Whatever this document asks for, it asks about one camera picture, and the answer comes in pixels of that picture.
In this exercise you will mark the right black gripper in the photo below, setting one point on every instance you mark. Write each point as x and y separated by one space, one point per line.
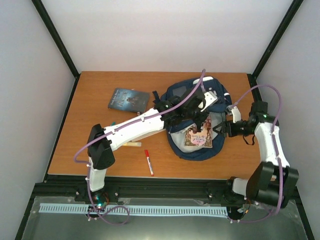
231 132

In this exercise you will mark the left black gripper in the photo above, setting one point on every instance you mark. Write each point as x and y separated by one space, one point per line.
199 121

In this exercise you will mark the navy blue student backpack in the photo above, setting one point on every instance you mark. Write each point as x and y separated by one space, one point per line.
176 134

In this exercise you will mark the pink illustrated paperback book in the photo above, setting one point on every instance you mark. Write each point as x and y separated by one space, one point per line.
201 139

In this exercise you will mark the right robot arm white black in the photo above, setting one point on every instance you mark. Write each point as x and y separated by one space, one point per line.
274 181

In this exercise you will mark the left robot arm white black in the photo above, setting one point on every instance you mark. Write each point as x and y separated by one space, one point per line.
102 142

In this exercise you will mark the red marker pen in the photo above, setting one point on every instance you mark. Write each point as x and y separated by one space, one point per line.
149 162

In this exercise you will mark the dark blue fantasy book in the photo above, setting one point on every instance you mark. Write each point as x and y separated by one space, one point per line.
129 100

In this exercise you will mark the yellow highlighter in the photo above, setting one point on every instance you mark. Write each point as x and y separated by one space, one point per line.
133 144

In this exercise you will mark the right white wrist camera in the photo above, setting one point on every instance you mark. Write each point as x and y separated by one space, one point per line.
234 112

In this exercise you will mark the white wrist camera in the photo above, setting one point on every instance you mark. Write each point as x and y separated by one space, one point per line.
234 112
209 99

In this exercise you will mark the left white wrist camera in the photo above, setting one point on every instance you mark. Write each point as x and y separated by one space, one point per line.
209 99

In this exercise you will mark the right black frame post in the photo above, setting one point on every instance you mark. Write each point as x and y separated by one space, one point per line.
281 29

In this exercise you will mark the black frame post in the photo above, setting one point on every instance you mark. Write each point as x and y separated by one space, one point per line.
45 17
281 29

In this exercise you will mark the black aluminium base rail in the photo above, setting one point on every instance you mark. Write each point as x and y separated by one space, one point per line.
117 189

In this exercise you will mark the light blue slotted cable duct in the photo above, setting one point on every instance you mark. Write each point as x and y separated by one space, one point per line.
137 210

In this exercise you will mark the left black frame post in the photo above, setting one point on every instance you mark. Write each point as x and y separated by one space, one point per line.
45 17

